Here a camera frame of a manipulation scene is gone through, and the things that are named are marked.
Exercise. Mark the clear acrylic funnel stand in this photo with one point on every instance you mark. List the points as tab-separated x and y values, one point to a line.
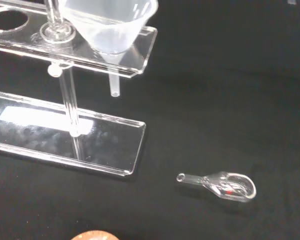
65	130

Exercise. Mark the clear glass weighing funnel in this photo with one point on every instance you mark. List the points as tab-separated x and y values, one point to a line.
227	187

